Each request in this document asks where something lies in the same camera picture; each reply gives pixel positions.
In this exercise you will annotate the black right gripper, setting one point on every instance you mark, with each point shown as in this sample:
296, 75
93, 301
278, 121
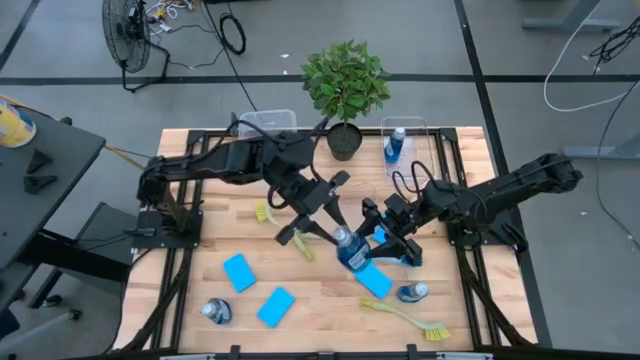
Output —
415, 222

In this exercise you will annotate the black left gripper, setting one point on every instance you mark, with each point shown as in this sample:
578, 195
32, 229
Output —
285, 200

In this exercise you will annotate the blue spray bottle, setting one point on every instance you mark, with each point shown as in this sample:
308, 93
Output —
356, 255

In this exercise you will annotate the yellow-green dish brush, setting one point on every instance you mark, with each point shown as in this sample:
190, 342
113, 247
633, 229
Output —
261, 212
435, 331

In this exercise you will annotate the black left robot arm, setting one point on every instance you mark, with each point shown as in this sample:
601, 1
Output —
210, 162

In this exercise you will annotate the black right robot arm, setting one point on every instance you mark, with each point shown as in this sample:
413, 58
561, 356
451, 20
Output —
520, 187

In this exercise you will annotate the clear rectangular plastic bin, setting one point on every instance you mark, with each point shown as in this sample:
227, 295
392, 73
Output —
420, 135

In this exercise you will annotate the tall clear plastic bin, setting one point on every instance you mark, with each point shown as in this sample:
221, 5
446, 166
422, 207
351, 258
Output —
270, 120

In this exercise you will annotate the potted small green tree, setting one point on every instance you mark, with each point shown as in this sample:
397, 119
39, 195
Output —
345, 80

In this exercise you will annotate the dark grey desk shelf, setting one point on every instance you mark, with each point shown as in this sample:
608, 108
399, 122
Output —
107, 225

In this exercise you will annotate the black floor fan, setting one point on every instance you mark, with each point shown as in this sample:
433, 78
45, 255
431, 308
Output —
126, 35

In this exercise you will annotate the dark grey desk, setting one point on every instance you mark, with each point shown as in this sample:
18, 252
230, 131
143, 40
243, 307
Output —
50, 210

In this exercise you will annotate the grey desk foot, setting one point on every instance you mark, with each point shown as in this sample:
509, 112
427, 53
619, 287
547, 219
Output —
570, 23

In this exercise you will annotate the black triangular plastic part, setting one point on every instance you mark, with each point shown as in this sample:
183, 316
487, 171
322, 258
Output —
39, 162
37, 184

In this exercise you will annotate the yellow wipes canister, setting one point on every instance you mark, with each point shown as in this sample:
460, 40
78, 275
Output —
15, 127

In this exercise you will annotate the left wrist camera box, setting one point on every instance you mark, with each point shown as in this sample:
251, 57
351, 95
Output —
312, 199

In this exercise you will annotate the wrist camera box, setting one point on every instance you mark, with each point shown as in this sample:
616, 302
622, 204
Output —
312, 199
398, 208

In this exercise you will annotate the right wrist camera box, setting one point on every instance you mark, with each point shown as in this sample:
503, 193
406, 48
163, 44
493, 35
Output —
398, 208

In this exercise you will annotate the black aluminium table frame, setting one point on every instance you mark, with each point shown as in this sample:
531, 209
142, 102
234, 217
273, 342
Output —
448, 134

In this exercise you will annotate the silver aluminium bracket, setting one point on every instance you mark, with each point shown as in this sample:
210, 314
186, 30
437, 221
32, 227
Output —
462, 356
187, 357

